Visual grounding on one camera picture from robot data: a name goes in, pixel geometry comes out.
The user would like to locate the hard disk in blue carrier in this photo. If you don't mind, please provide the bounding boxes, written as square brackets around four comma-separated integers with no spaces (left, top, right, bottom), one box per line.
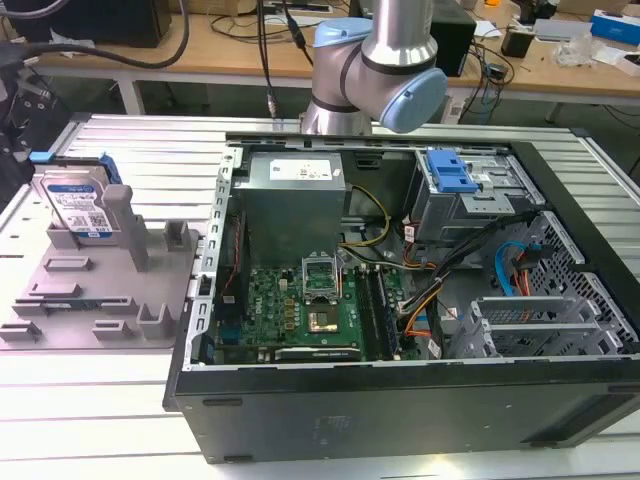
[29,151,121,247]

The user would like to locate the CPU socket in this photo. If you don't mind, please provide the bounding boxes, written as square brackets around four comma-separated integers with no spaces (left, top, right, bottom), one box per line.
[298,251,342,306]

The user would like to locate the grey power supply unit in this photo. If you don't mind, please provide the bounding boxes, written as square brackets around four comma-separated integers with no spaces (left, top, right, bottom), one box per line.
[232,151,352,269]

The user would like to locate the green motherboard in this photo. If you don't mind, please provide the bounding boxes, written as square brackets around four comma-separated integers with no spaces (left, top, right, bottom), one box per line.
[215,264,417,364]

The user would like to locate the graphics card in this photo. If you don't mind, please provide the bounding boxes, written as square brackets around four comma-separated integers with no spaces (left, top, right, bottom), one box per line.
[219,342,363,364]

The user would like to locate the blue drive bay latch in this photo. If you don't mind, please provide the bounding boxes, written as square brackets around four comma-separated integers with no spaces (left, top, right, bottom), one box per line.
[425,147,480,195]

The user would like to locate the silver drive cage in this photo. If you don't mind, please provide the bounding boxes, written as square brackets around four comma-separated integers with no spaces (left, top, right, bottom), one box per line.
[408,148,546,244]

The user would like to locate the black open PC case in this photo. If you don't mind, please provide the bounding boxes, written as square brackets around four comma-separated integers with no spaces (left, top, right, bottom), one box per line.
[163,130,640,466]

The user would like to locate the wooden desk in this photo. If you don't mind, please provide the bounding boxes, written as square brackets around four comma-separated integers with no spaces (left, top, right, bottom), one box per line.
[19,8,640,119]

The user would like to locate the grey parts rack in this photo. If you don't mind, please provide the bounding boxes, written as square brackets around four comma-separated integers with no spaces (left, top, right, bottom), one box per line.
[0,183,207,352]

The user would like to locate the black computer box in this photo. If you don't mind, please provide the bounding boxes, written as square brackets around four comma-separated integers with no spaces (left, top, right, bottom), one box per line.
[428,4,477,78]

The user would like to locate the small black box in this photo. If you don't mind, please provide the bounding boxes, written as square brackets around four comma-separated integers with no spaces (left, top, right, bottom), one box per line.
[500,25,537,58]

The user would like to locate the clear plastic bag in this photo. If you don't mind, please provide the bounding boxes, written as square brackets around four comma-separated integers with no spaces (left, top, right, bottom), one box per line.
[552,30,608,67]

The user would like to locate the blue white cardboard box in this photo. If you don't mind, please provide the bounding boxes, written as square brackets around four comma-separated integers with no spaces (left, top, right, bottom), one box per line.
[589,7,640,47]

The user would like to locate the yellow black power wire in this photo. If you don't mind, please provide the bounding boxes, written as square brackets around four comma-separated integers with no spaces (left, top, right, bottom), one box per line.
[339,184,392,249]

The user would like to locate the black braided cable bundle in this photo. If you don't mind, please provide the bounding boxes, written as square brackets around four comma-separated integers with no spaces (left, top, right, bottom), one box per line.
[399,210,541,311]

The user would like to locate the blue SATA wire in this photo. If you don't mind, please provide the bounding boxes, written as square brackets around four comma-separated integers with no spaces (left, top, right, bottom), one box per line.
[493,239,543,303]

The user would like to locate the thin black cable with plug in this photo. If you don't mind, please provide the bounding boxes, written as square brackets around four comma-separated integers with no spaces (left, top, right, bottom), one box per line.
[255,0,279,120]

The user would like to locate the orange SATA wire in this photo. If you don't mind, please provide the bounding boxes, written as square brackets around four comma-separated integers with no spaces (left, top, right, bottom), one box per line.
[510,249,537,322]

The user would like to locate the silver disk bay bracket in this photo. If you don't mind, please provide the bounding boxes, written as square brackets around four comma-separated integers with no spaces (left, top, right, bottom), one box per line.
[459,295,619,359]

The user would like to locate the thick black hose cable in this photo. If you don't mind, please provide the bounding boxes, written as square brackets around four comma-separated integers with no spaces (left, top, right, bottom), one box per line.
[0,0,192,70]

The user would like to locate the black equipment with cables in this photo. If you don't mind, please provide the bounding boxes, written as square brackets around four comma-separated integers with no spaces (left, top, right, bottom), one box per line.
[0,44,66,201]

